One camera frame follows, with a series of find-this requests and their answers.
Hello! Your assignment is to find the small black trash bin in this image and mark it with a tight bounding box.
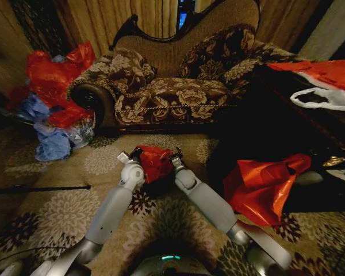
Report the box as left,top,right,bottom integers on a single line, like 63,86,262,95
142,177,178,199

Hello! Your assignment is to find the dark patterned curtain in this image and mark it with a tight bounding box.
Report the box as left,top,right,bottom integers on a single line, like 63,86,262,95
10,0,71,57

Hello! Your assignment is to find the thin black rod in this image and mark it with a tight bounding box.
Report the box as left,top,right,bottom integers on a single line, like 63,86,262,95
0,185,92,196

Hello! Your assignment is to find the black low table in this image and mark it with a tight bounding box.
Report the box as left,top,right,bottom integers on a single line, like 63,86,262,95
206,64,345,214

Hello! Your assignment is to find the large loose red bag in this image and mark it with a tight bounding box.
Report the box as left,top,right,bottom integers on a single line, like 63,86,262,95
222,153,313,227

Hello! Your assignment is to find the small floral brown cushion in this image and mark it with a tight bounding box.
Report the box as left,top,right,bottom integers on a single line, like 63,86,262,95
107,47,158,95

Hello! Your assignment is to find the white plastic bag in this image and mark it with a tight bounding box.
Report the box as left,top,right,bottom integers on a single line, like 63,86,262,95
289,87,345,113

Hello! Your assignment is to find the large floral brown cushion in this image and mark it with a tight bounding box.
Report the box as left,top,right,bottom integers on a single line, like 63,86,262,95
177,24,257,82

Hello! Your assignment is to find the floral beige rug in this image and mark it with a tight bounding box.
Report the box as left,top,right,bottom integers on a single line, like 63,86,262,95
0,126,345,276

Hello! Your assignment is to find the red plastic garbage bag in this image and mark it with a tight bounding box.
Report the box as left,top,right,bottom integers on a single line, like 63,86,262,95
136,145,175,185

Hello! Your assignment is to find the crumpled red bag pile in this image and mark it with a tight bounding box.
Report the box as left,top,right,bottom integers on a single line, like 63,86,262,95
6,41,97,129

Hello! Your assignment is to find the small gold ornament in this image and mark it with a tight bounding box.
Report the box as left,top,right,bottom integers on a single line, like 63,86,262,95
321,156,345,168

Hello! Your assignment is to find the crumpled blue plastic bag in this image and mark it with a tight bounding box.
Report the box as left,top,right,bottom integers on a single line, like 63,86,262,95
18,93,51,123
33,122,96,163

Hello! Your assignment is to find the beige pleated curtain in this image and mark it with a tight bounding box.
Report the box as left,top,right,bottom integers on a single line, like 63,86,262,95
65,0,179,57

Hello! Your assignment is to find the floral brown chaise sofa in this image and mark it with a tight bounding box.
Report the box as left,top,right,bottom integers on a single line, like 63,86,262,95
66,0,301,133

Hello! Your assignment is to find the flat red plastic bag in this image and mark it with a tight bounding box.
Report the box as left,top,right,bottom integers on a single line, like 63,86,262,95
266,59,345,93

